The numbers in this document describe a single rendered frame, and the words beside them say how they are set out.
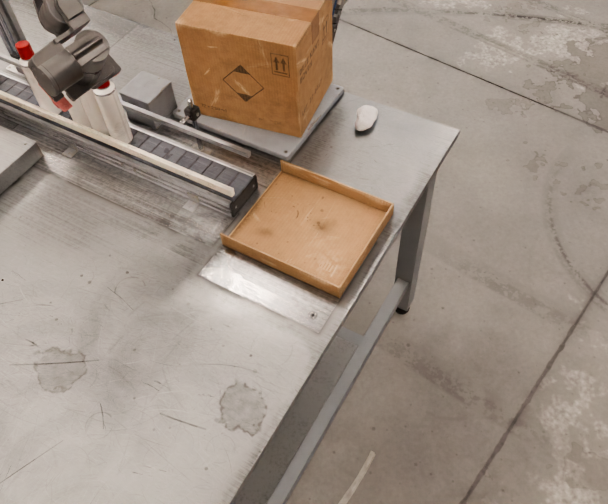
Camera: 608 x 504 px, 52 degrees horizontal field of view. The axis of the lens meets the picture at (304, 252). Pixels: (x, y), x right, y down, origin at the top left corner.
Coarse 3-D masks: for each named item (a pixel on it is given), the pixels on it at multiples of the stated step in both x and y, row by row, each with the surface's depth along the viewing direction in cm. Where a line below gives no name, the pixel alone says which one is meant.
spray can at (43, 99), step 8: (24, 40) 148; (16, 48) 147; (24, 48) 146; (24, 56) 148; (32, 56) 149; (24, 64) 149; (24, 72) 151; (32, 80) 152; (32, 88) 155; (40, 88) 154; (40, 96) 156; (48, 96) 157; (40, 104) 159; (48, 104) 159; (56, 112) 161
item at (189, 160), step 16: (0, 80) 172; (16, 96) 168; (32, 96) 167; (32, 112) 164; (64, 112) 163; (64, 128) 159; (144, 144) 155; (160, 144) 154; (144, 160) 151; (176, 160) 151; (192, 160) 150; (208, 160) 150; (176, 176) 148; (208, 176) 147; (224, 176) 147; (240, 176) 147; (240, 192) 144
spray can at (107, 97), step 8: (104, 88) 141; (112, 88) 142; (96, 96) 142; (104, 96) 142; (112, 96) 143; (104, 104) 144; (112, 104) 144; (120, 104) 147; (104, 112) 146; (112, 112) 146; (120, 112) 147; (104, 120) 149; (112, 120) 147; (120, 120) 148; (112, 128) 149; (120, 128) 150; (128, 128) 152; (112, 136) 152; (120, 136) 152; (128, 136) 153
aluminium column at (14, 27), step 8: (0, 0) 167; (8, 0) 168; (0, 8) 167; (8, 8) 169; (8, 16) 171; (8, 24) 171; (16, 24) 173; (0, 32) 174; (16, 32) 175; (16, 40) 175; (8, 48) 178
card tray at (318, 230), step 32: (288, 192) 149; (320, 192) 149; (352, 192) 145; (256, 224) 144; (288, 224) 143; (320, 224) 143; (352, 224) 143; (384, 224) 141; (256, 256) 137; (288, 256) 138; (320, 256) 138; (352, 256) 137; (320, 288) 132
